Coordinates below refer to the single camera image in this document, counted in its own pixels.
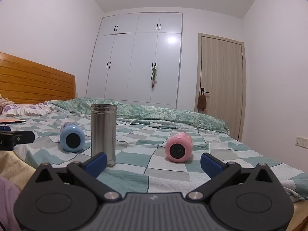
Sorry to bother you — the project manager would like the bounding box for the yellow cloth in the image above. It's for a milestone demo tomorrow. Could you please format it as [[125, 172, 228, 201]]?
[[0, 149, 37, 191]]

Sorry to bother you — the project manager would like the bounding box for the stainless steel cup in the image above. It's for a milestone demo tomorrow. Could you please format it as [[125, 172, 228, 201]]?
[[90, 103, 118, 167]]

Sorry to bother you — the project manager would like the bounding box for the wall socket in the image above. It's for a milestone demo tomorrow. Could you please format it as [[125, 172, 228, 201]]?
[[295, 136, 308, 149]]

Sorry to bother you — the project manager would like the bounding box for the wooden door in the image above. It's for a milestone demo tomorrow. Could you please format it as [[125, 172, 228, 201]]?
[[194, 32, 247, 142]]

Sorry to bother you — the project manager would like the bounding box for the wooden bed frame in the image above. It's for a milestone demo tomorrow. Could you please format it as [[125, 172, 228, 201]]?
[[292, 196, 308, 231]]

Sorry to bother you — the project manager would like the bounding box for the green floral quilt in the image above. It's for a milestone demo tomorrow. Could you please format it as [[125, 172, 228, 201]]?
[[51, 98, 230, 134]]

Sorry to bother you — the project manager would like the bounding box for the white wardrobe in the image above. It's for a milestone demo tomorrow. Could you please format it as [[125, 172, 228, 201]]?
[[86, 12, 182, 110]]

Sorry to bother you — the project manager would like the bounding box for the green checked bed sheet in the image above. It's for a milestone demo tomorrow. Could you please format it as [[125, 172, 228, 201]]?
[[0, 112, 308, 199]]

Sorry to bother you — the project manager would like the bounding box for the purple floral pillow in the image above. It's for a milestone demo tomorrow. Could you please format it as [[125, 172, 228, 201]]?
[[0, 102, 52, 117]]

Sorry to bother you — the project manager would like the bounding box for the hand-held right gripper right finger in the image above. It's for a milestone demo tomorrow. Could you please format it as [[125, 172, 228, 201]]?
[[187, 153, 280, 204]]

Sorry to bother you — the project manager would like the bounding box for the blue cup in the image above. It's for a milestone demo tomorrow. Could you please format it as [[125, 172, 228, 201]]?
[[59, 122, 85, 153]]

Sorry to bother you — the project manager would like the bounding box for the wooden bed headboard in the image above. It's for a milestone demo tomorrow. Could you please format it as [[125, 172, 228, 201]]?
[[0, 52, 76, 105]]

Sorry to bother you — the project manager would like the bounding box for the brown hanging ornament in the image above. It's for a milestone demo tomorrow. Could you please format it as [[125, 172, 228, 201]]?
[[197, 94, 207, 112]]

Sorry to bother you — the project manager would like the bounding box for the pink cup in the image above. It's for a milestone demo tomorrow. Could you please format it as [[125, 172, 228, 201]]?
[[165, 132, 193, 163]]

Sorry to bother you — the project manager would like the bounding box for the pink clothing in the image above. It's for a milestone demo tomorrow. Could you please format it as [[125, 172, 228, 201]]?
[[0, 176, 23, 231]]

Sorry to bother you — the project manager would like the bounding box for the green pink hanging ornament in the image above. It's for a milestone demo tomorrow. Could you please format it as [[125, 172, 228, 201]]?
[[150, 63, 158, 88]]

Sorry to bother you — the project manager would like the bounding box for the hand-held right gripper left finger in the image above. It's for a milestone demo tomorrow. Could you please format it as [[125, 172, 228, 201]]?
[[29, 152, 121, 204]]

